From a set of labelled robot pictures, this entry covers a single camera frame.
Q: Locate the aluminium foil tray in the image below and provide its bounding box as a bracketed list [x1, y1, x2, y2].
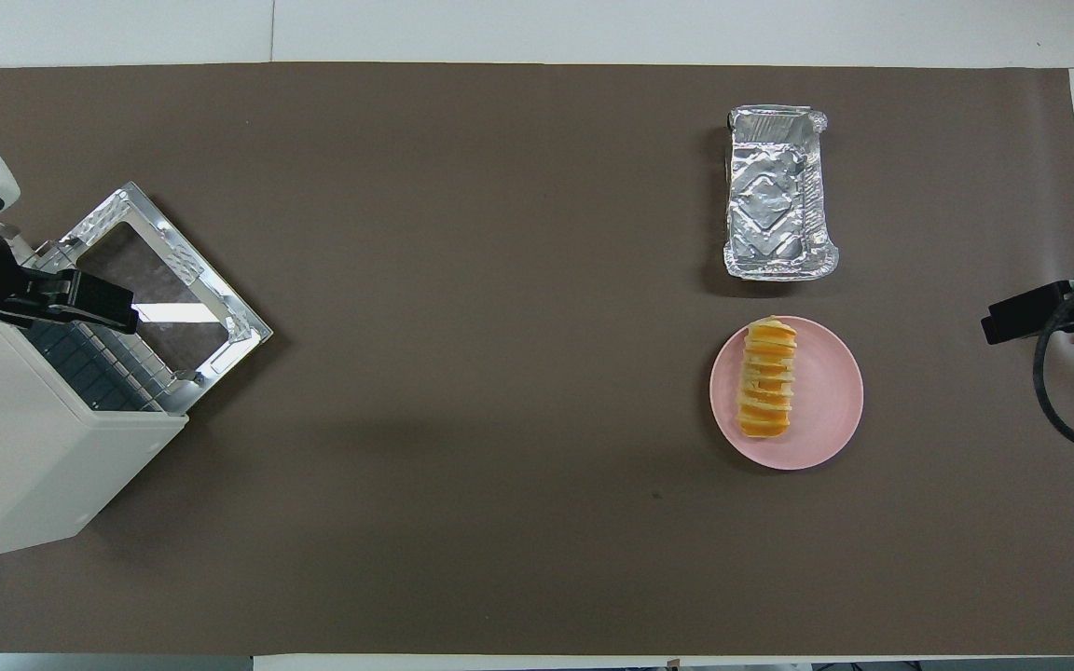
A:
[722, 104, 841, 282]

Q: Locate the wire oven rack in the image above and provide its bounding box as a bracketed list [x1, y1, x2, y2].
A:
[26, 317, 174, 413]

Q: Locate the brown table mat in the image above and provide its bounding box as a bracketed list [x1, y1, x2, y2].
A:
[0, 62, 1074, 658]

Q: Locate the orange sliced bread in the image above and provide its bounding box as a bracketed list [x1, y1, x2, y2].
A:
[737, 316, 798, 440]

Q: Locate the glass oven door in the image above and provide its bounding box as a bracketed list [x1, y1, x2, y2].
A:
[34, 182, 274, 416]

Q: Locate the cream toaster oven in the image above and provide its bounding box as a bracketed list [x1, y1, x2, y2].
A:
[0, 182, 274, 567]

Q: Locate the pink plate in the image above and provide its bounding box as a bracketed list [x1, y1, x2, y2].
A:
[709, 315, 865, 471]

